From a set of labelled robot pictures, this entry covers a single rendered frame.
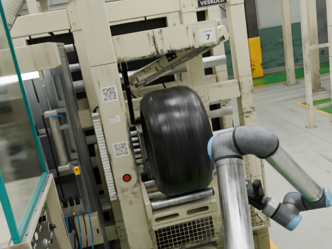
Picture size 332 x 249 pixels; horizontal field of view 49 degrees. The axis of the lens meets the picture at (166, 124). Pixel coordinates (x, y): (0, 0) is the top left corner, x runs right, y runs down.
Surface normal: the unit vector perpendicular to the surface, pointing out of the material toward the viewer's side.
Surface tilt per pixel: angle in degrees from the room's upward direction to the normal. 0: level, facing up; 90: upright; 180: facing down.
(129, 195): 90
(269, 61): 90
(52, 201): 90
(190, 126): 63
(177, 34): 90
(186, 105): 41
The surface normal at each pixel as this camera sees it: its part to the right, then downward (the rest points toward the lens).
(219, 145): -0.68, -0.27
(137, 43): 0.18, 0.22
